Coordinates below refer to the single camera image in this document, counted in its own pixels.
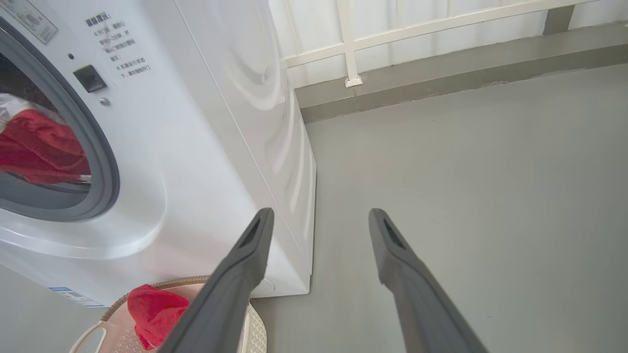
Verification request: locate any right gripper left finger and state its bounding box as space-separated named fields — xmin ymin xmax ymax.
xmin=157 ymin=207 xmax=275 ymax=353

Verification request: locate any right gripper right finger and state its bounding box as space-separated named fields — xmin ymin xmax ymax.
xmin=368 ymin=208 xmax=489 ymax=353

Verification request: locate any plain red mesh garment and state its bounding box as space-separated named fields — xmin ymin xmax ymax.
xmin=127 ymin=283 xmax=191 ymax=351

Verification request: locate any red jersey with white trim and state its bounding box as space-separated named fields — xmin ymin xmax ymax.
xmin=0 ymin=93 xmax=92 ymax=186

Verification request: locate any cream perforated laundry basket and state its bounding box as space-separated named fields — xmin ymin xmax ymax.
xmin=69 ymin=276 xmax=268 ymax=353

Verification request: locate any white front-load washing machine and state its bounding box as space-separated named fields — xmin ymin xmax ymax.
xmin=0 ymin=0 xmax=317 ymax=308

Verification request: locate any grey rubber door seal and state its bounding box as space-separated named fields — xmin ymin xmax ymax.
xmin=0 ymin=20 xmax=121 ymax=222

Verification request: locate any black door lock socket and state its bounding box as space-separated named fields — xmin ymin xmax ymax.
xmin=73 ymin=65 xmax=107 ymax=94

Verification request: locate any blue energy label sticker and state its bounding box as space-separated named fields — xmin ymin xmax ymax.
xmin=48 ymin=287 xmax=106 ymax=308

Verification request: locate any white metal railing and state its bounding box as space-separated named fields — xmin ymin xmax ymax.
xmin=269 ymin=0 xmax=604 ymax=89

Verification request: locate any grey rating plate sticker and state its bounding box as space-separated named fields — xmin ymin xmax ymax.
xmin=0 ymin=0 xmax=58 ymax=45

